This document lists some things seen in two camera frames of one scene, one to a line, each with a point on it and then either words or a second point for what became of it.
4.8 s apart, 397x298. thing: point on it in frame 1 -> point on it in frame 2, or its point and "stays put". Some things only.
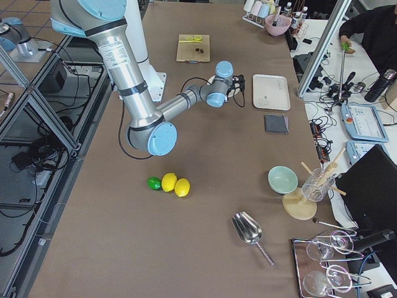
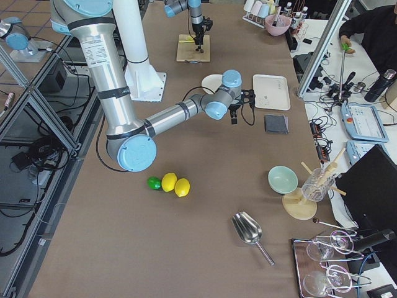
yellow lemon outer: [182, 187] stays put
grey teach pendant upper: [363, 123] stays put
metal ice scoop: [249, 231] stays put
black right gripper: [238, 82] -> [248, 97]
